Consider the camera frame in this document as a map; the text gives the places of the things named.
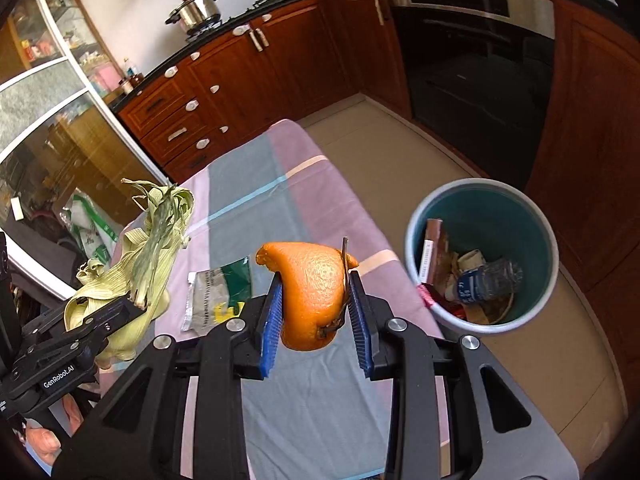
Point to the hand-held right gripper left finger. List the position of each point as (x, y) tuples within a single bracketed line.
[(271, 330)]

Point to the green corn husks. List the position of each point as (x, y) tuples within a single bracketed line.
[(150, 240)]

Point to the black built-in oven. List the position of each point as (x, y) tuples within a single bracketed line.
[(475, 85)]

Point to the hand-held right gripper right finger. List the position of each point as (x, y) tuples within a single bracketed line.
[(360, 330)]

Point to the crumpled brown paper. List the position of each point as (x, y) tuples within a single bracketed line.
[(492, 311)]

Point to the brown white box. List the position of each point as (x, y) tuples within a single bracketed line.
[(440, 250)]

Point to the wooden kitchen base cabinets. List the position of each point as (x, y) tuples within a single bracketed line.
[(300, 60)]

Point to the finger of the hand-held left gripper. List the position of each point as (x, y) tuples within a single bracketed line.
[(100, 316), (90, 342)]

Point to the small condiment bottle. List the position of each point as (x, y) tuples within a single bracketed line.
[(127, 83)]

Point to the green silver snack packet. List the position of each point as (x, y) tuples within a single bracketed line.
[(210, 295)]

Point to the pink grey striped tablecloth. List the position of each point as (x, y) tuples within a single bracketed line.
[(310, 410)]

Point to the clear plastic bottle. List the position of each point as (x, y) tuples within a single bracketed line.
[(490, 280)]

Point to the steel cooking pot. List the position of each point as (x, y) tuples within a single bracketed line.
[(197, 15)]

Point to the orange peel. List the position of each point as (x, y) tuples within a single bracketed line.
[(310, 290)]

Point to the glass display cabinet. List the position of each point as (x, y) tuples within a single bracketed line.
[(50, 125)]

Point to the teal trash bin white rim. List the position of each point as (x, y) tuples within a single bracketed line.
[(520, 240)]

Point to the green white plastic bag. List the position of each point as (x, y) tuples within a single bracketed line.
[(90, 230)]

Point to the person's left hand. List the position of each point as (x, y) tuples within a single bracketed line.
[(42, 442)]

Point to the black kitchen countertop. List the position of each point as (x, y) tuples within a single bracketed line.
[(160, 67)]

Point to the tall wooden cabinet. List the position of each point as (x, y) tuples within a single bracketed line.
[(600, 110)]

